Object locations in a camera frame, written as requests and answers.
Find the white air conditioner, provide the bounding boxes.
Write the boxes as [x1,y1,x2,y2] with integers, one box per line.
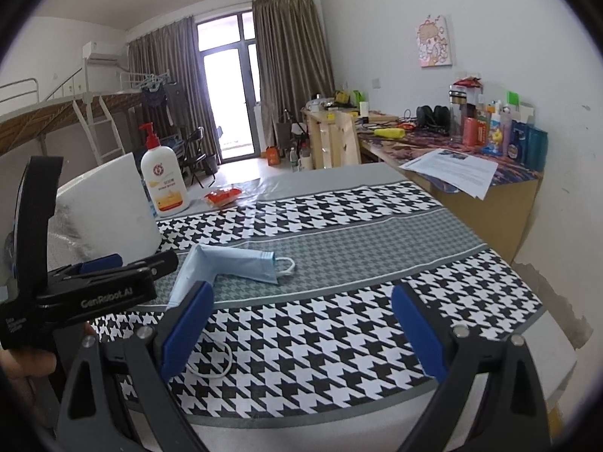
[82,41,121,63]

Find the grey metal bunk bed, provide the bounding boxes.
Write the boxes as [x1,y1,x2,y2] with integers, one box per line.
[118,69,180,104]
[0,78,144,170]

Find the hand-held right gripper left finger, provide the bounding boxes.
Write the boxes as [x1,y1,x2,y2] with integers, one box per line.
[54,280,215,452]

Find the glass balcony door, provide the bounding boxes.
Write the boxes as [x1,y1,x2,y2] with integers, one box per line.
[195,12,262,161]

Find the dark green hanging garment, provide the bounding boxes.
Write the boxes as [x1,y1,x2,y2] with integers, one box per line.
[165,82,182,128]

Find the blue face mask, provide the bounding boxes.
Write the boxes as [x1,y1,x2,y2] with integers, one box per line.
[165,244,297,378]

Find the pink cartoon wall poster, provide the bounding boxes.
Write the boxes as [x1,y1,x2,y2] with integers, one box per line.
[415,15,454,69]

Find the white foam box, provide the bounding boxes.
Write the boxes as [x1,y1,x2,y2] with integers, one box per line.
[0,151,162,288]

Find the brown curtain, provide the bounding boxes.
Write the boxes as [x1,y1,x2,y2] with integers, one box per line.
[252,0,336,157]
[128,16,217,157]

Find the wooden desk with patterned mat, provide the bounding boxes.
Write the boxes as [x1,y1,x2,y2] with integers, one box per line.
[358,122,543,264]

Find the person's left hand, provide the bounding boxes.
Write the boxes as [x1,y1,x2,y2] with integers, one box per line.
[0,322,97,383]

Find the dark blue hanging garment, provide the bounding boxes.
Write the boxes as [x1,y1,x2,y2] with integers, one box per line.
[141,86,168,107]

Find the white printed paper sheets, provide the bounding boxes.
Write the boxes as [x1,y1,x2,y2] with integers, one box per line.
[399,148,499,200]

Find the red snack packet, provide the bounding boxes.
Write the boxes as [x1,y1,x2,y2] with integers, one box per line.
[204,187,243,208]

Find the wooden chair with smiley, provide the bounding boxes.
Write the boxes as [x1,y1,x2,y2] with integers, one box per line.
[325,112,363,168]

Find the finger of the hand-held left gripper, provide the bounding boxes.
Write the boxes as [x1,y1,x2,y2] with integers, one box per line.
[52,253,124,278]
[47,250,179,293]

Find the black headphones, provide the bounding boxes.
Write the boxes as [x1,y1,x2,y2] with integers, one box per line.
[415,105,450,129]

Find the tall clear bottle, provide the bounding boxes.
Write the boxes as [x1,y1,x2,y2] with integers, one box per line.
[449,86,467,144]

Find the yellow label bottle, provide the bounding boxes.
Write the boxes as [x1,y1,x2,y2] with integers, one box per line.
[487,113,505,154]

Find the black folding chair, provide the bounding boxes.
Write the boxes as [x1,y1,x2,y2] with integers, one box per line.
[181,127,218,188]

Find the white lotion bottle red pump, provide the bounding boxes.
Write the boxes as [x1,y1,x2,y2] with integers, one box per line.
[138,122,191,218]

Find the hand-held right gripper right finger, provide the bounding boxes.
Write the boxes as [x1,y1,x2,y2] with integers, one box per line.
[391,282,552,452]

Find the houndstooth table cover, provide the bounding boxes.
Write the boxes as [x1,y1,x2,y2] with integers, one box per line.
[87,164,549,419]

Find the wooden desk with drawers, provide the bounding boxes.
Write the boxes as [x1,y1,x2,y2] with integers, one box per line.
[301,107,400,171]

